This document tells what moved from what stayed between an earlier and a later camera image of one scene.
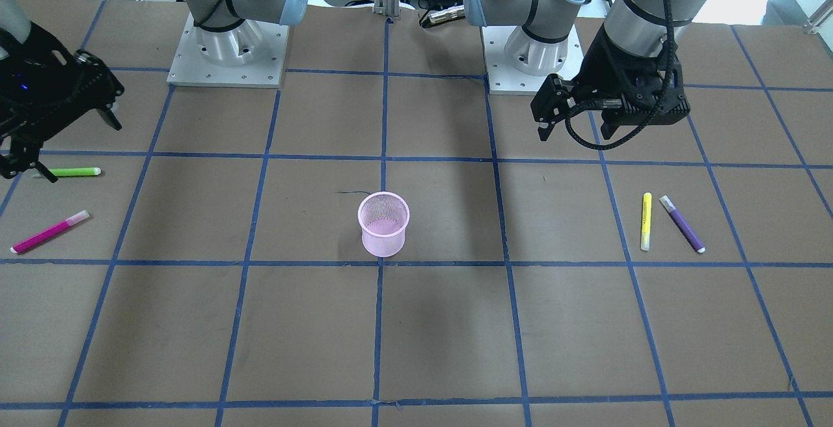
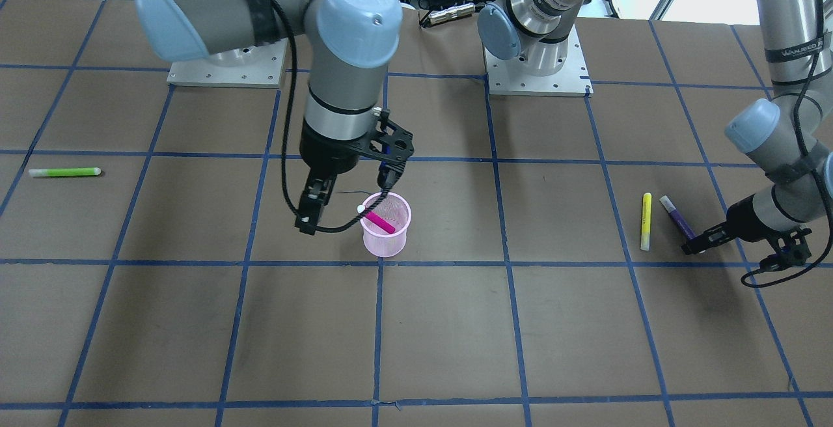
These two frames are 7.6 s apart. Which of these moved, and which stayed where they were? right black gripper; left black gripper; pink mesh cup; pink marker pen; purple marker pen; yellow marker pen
Moved: left black gripper; right black gripper; pink marker pen
Stayed: yellow marker pen; pink mesh cup; purple marker pen
